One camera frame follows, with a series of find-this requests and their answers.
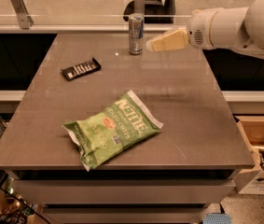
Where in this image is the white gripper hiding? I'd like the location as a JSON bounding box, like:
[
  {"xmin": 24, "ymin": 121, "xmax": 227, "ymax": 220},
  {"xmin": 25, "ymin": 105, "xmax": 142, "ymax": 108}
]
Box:
[{"xmin": 146, "ymin": 9, "xmax": 215, "ymax": 52}]

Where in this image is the silver blue redbull can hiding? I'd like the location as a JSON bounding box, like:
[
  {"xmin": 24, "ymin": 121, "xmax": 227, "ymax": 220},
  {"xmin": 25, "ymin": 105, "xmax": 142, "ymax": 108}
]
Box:
[{"xmin": 129, "ymin": 13, "xmax": 144, "ymax": 55}]

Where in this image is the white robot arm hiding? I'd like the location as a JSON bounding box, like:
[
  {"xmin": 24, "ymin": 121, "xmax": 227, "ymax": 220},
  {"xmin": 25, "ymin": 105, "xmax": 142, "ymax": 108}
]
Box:
[{"xmin": 146, "ymin": 0, "xmax": 264, "ymax": 60}]

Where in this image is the black office chair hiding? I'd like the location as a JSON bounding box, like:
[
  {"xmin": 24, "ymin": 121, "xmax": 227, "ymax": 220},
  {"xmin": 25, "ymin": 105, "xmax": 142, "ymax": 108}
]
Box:
[{"xmin": 123, "ymin": 0, "xmax": 175, "ymax": 24}]

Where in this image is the black snack bar wrapper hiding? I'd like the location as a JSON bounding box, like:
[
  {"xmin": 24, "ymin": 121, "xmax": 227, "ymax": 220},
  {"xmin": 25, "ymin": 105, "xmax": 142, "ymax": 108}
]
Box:
[{"xmin": 61, "ymin": 57, "xmax": 101, "ymax": 81}]

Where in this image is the green kettle chips bag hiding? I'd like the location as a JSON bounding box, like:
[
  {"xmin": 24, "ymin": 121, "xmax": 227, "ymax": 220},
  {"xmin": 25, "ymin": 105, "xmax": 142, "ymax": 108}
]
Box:
[{"xmin": 63, "ymin": 91, "xmax": 163, "ymax": 171}]

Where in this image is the glass barrier panel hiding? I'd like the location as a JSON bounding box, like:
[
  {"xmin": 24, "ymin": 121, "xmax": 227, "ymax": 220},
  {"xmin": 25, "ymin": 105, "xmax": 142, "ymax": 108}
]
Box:
[{"xmin": 0, "ymin": 0, "xmax": 264, "ymax": 27}]

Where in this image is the blue mesh basket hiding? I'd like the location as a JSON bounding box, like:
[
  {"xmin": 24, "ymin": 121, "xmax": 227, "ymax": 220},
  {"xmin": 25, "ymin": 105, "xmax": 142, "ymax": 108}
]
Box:
[{"xmin": 202, "ymin": 214, "xmax": 232, "ymax": 224}]

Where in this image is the left metal railing post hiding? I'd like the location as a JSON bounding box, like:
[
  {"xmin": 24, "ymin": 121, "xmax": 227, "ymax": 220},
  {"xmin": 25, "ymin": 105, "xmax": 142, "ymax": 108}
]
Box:
[{"xmin": 10, "ymin": 0, "xmax": 34, "ymax": 30}]

